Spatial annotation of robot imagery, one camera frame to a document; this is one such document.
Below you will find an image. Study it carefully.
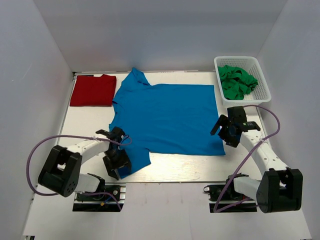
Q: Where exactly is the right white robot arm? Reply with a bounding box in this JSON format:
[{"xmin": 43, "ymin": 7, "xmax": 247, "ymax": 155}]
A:
[{"xmin": 210, "ymin": 106, "xmax": 303, "ymax": 213}]

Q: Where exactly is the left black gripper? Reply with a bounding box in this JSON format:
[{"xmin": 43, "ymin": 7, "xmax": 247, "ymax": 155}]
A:
[{"xmin": 103, "ymin": 148, "xmax": 132, "ymax": 179}]

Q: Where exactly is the blue t shirt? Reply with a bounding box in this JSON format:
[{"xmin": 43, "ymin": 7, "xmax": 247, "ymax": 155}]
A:
[{"xmin": 109, "ymin": 68, "xmax": 225, "ymax": 179}]

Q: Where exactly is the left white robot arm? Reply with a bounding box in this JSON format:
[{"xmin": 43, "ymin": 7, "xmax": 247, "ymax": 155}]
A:
[{"xmin": 38, "ymin": 127, "xmax": 132, "ymax": 200}]

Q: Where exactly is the white plastic basket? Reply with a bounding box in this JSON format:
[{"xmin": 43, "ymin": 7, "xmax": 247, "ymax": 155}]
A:
[{"xmin": 214, "ymin": 56, "xmax": 271, "ymax": 108}]

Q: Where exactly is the green t shirt in basket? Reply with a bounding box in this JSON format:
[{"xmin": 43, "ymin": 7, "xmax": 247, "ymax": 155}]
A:
[{"xmin": 218, "ymin": 65, "xmax": 259, "ymax": 100}]

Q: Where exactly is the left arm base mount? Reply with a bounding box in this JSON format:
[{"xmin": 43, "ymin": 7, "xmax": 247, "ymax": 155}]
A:
[{"xmin": 72, "ymin": 184, "xmax": 126, "ymax": 213}]

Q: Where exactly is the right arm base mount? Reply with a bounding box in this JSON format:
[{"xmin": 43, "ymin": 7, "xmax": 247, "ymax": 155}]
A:
[{"xmin": 203, "ymin": 184, "xmax": 258, "ymax": 214}]

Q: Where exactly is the folded red t shirt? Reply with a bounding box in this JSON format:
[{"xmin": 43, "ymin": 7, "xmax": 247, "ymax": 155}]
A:
[{"xmin": 69, "ymin": 74, "xmax": 117, "ymax": 107}]

